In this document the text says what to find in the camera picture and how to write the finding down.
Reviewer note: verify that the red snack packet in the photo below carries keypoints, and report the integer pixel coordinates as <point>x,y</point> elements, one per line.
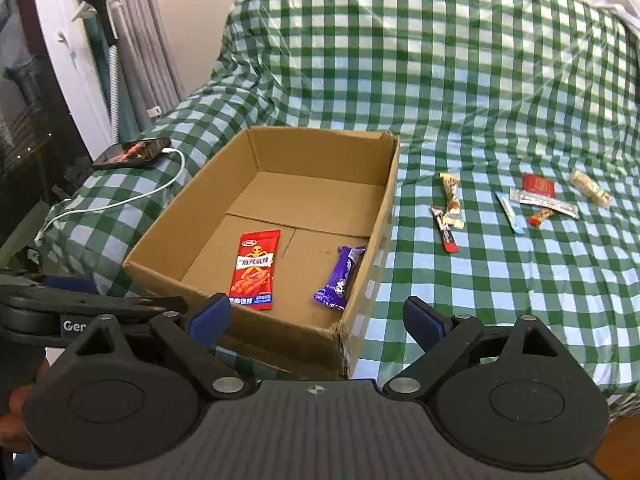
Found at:
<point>255,270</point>

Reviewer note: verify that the red black stick packet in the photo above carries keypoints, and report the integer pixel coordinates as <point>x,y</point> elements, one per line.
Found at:
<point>445,232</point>

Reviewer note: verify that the brown cardboard box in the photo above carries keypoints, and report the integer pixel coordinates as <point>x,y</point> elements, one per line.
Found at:
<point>310,155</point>

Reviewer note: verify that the black smartphone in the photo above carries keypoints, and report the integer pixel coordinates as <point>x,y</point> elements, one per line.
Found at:
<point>132,152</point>

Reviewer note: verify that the dark glass door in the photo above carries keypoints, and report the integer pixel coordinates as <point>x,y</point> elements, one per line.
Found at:
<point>30,125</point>

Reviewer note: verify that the teal curtain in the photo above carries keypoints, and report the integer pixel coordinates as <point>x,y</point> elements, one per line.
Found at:
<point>92,35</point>

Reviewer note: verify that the red square packet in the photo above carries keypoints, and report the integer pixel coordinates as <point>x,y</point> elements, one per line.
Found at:
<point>539,184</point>

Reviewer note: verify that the small orange candy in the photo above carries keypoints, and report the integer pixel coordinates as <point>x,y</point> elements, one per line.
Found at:
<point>540,217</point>

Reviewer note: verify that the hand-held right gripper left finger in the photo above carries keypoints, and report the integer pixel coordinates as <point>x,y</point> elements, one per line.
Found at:
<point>210,317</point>

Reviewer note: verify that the white door frame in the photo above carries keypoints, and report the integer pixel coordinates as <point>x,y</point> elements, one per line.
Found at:
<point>65,60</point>

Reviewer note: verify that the grey curtain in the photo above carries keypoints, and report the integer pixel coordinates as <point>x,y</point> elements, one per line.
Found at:
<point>155,50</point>

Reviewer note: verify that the white crumpled paper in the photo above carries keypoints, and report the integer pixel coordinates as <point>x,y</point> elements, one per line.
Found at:
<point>617,5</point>

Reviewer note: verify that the pale rice cracker packet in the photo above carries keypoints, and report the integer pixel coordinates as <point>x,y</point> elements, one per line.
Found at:
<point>590,187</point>

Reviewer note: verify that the green checkered cloth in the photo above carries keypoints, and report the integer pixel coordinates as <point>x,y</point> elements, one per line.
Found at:
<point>450,85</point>

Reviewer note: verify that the purple snack packet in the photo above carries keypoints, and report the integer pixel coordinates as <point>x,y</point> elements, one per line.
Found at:
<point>340,275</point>

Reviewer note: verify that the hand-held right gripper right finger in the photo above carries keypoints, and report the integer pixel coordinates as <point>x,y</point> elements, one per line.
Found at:
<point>422,322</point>

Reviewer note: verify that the small white clip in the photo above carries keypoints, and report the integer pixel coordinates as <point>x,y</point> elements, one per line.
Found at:
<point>154,111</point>

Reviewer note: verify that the silver stick packet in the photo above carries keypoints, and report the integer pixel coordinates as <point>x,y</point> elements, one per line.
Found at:
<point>550,204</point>

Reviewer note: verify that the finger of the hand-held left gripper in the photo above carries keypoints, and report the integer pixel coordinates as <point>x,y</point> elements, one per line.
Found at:
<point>140,306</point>
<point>70,283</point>

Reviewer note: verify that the light blue stick packet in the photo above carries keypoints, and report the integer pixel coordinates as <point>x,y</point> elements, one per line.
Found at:
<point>511,215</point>

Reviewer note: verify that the yellow candy bar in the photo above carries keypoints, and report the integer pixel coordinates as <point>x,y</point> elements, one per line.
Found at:
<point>450,190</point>

